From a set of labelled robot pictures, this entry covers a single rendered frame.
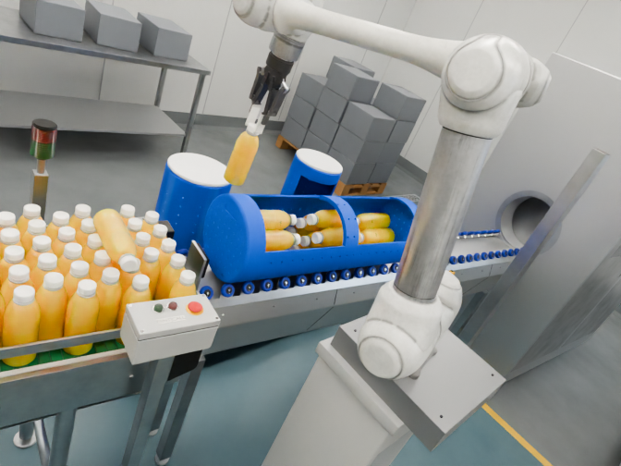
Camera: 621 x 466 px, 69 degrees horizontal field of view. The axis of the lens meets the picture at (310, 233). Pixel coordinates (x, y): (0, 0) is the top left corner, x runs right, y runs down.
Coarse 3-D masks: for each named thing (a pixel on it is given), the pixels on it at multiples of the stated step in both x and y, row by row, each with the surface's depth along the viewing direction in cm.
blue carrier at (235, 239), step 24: (216, 216) 147; (240, 216) 136; (408, 216) 195; (216, 240) 148; (240, 240) 137; (264, 240) 138; (216, 264) 148; (240, 264) 137; (264, 264) 141; (288, 264) 148; (312, 264) 155; (336, 264) 164; (360, 264) 175
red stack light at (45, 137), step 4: (32, 128) 128; (32, 132) 128; (36, 132) 128; (40, 132) 128; (44, 132) 128; (48, 132) 129; (52, 132) 129; (56, 132) 132; (32, 136) 129; (36, 136) 128; (40, 136) 128; (44, 136) 129; (48, 136) 129; (52, 136) 130; (36, 140) 129; (40, 140) 129; (44, 140) 129; (48, 140) 130; (52, 140) 131
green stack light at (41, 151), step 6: (30, 138) 130; (30, 144) 130; (36, 144) 129; (42, 144) 130; (48, 144) 131; (54, 144) 132; (30, 150) 131; (36, 150) 130; (42, 150) 130; (48, 150) 132; (54, 150) 133; (36, 156) 131; (42, 156) 131; (48, 156) 133; (54, 156) 135
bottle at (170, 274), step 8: (168, 264) 127; (184, 264) 128; (168, 272) 126; (176, 272) 126; (160, 280) 128; (168, 280) 126; (176, 280) 126; (160, 288) 128; (168, 288) 127; (160, 296) 129
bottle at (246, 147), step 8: (240, 136) 140; (248, 136) 139; (256, 136) 141; (240, 144) 140; (248, 144) 139; (256, 144) 141; (232, 152) 143; (240, 152) 140; (248, 152) 140; (256, 152) 143; (232, 160) 143; (240, 160) 142; (248, 160) 142; (232, 168) 144; (240, 168) 143; (248, 168) 145; (224, 176) 147; (232, 176) 145; (240, 176) 145; (232, 184) 147; (240, 184) 148
